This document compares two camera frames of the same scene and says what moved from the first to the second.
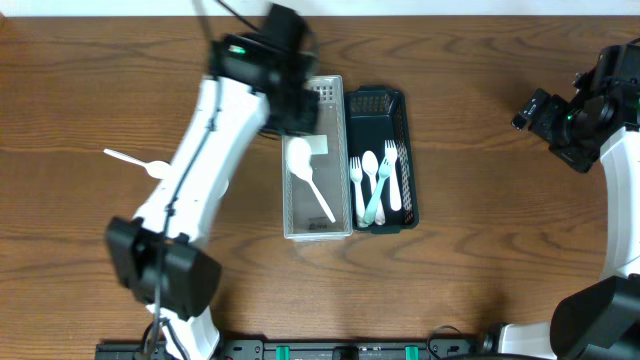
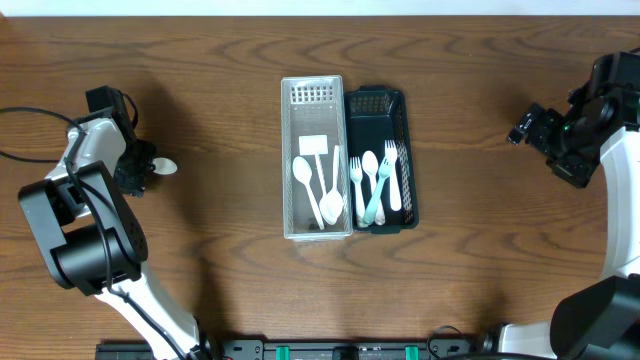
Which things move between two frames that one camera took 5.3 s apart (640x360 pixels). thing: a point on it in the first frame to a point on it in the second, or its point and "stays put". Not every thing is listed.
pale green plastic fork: [383, 172] stays put
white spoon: [370, 164] stays put
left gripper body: [304, 111] to [142, 167]
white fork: [356, 175] stays put
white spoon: [155, 168] stays put
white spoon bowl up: [298, 153] to [303, 173]
